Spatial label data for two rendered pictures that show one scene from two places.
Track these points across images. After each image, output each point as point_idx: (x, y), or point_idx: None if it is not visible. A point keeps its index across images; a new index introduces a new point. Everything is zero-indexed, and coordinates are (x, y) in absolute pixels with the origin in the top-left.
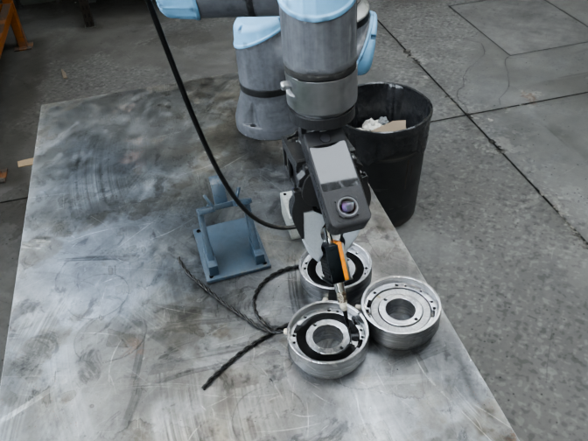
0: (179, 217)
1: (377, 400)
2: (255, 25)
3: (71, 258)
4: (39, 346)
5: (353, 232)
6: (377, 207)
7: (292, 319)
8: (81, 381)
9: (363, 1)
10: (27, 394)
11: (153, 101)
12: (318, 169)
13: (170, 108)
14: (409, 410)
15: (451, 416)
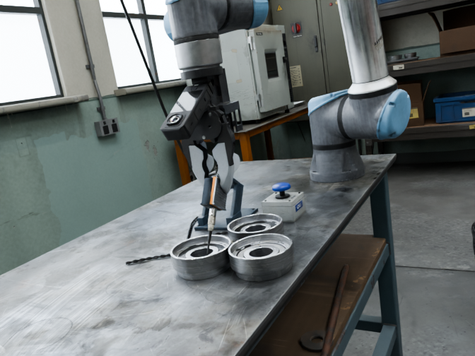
0: None
1: (192, 295)
2: (315, 97)
3: (157, 210)
4: (100, 234)
5: (224, 171)
6: (341, 217)
7: (191, 238)
8: (92, 248)
9: (389, 79)
10: (71, 246)
11: (284, 164)
12: (177, 102)
13: (288, 167)
14: (201, 306)
15: (220, 318)
